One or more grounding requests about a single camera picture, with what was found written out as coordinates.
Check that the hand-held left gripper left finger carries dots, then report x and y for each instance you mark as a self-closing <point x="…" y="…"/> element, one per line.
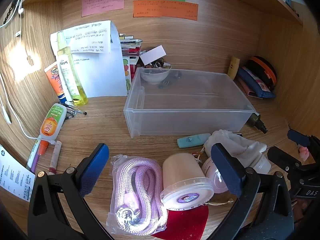
<point x="95" y="166"/>

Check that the curled printed paper sheet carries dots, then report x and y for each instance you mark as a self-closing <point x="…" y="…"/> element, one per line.
<point x="90" y="36"/>

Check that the teal plastic case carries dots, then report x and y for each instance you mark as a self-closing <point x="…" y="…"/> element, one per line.
<point x="192" y="140"/>

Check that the small white cardboard box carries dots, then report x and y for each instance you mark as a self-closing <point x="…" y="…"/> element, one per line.
<point x="152" y="55"/>

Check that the orange sunscreen tube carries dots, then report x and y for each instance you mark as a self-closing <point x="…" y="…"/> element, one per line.
<point x="53" y="77"/>

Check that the black and orange round case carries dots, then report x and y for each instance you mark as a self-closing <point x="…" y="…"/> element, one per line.
<point x="265" y="67"/>

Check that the dark bead trinkets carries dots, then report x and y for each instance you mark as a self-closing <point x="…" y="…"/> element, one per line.
<point x="160" y="63"/>

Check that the clear plastic box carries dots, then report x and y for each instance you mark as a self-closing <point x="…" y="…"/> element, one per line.
<point x="190" y="105"/>

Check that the white bowl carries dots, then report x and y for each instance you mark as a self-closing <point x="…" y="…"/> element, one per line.
<point x="153" y="76"/>

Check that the small pink object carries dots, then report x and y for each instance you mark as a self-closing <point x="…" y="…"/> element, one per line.
<point x="303" y="153"/>

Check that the beige plastic tub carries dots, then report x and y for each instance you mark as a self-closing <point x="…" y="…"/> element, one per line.
<point x="182" y="170"/>

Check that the yellow spray bottle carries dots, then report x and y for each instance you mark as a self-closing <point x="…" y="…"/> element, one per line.
<point x="72" y="85"/>

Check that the pink paper note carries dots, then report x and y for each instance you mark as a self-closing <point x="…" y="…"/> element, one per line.
<point x="102" y="1"/>

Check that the orange purple pens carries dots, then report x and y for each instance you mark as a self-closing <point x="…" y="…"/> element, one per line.
<point x="35" y="160"/>

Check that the dark red cloth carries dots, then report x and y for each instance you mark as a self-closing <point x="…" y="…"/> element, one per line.
<point x="185" y="222"/>

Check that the printed paper form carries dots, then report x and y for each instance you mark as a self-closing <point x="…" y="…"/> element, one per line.
<point x="15" y="177"/>

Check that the pink round case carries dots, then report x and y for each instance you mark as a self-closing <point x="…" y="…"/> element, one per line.
<point x="210" y="177"/>

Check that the pink lip balm tube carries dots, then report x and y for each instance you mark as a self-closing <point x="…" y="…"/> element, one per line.
<point x="55" y="155"/>

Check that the wooden desktop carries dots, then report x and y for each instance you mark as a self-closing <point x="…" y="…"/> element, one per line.
<point x="105" y="122"/>

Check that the blue zip pouch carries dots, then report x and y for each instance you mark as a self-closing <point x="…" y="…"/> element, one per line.
<point x="252" y="82"/>

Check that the white bottle with orange label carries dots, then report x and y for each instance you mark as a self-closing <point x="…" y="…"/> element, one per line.
<point x="51" y="125"/>

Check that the white file box with papers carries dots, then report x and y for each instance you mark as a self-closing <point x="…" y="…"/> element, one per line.
<point x="105" y="77"/>

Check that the orange paper note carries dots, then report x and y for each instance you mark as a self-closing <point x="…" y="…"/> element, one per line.
<point x="165" y="10"/>

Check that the fruit print card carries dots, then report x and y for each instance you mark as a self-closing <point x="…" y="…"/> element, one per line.
<point x="127" y="72"/>

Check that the dark green bottle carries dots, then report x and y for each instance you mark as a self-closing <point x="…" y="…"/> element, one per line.
<point x="253" y="120"/>

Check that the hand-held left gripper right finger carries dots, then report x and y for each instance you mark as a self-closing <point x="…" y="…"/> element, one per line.
<point x="225" y="170"/>

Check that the pink booklet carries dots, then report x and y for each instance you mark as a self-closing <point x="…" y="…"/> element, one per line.
<point x="246" y="88"/>

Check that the clear ballpoint pen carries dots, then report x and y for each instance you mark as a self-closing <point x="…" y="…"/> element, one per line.
<point x="77" y="110"/>

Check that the black and white pen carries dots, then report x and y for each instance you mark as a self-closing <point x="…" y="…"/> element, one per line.
<point x="65" y="103"/>

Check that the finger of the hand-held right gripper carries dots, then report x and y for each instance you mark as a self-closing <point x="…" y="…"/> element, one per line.
<point x="297" y="137"/>
<point x="280" y="155"/>

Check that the pile of red card packets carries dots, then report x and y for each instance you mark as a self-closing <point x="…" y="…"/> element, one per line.
<point x="130" y="47"/>

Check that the yellow tube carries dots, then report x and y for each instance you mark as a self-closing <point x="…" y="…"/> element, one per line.
<point x="233" y="67"/>

